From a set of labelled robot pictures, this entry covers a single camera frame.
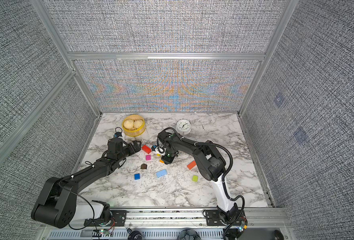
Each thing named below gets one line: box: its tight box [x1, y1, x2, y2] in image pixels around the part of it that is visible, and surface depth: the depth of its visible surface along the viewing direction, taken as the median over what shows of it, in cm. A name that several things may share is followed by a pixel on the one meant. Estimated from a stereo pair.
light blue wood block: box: [156, 169, 167, 178], surface depth 90 cm
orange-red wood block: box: [187, 160, 197, 170], surface depth 93 cm
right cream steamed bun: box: [133, 119, 144, 129], surface depth 108 cm
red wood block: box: [141, 145, 152, 154], surface depth 99 cm
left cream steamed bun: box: [123, 119, 134, 130], surface depth 108 cm
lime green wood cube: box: [192, 175, 199, 182], surface depth 89 cm
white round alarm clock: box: [176, 119, 191, 135], surface depth 108 cm
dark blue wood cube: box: [134, 173, 141, 181], surface depth 90 cm
